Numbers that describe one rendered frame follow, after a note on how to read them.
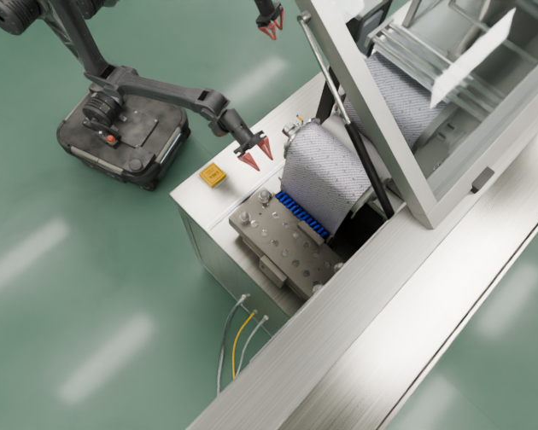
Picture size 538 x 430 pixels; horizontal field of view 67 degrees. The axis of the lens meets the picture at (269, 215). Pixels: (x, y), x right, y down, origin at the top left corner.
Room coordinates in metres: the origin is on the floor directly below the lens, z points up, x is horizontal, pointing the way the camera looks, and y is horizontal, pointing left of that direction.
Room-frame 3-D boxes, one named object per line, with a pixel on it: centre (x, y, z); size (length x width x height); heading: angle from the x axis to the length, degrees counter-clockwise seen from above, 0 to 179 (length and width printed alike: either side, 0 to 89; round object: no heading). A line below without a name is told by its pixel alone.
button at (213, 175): (0.65, 0.22, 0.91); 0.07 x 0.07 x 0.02; 53
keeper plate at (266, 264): (0.32, -0.04, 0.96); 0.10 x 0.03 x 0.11; 53
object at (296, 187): (0.53, -0.12, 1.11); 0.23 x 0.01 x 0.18; 53
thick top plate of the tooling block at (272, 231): (0.40, -0.08, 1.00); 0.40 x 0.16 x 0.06; 53
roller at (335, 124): (0.67, -0.23, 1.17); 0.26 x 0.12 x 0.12; 53
